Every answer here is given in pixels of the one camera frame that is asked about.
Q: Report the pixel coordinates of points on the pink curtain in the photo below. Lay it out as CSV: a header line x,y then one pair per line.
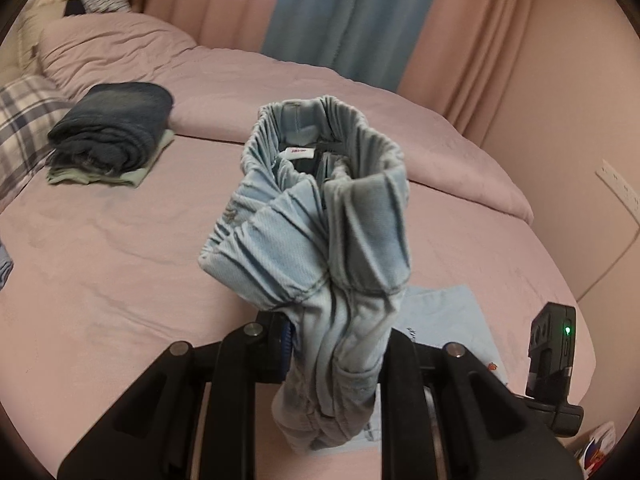
x,y
470,35
215,0

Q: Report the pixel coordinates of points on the large plaid pillow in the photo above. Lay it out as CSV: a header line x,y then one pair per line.
x,y
25,125

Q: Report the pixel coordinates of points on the folded pale green garment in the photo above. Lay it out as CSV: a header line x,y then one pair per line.
x,y
135,175

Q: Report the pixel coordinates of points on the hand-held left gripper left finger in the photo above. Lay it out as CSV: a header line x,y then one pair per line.
x,y
285,347

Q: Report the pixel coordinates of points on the dark blue cloth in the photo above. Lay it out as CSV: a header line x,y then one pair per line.
x,y
75,7

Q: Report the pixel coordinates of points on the white pillow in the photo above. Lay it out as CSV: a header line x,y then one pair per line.
x,y
32,35

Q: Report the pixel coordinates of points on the small plaid pillow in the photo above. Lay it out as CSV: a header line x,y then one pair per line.
x,y
107,2

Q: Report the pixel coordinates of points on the blue curtain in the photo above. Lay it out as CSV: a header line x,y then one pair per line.
x,y
350,15

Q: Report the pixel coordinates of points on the folded dark blue jeans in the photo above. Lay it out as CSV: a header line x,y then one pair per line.
x,y
110,125

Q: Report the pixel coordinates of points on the light blue strawberry pants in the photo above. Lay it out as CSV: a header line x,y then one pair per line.
x,y
310,220

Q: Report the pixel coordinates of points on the pink duvet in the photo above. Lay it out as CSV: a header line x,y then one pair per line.
x,y
250,80

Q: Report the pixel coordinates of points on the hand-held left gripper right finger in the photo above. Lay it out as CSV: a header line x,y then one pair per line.
x,y
400,365

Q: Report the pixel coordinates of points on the folded light blue jeans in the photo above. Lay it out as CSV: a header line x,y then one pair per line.
x,y
4,265

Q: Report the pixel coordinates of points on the colourful printed package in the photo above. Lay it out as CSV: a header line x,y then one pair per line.
x,y
597,452

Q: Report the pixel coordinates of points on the white wall socket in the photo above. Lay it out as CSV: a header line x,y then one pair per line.
x,y
615,182

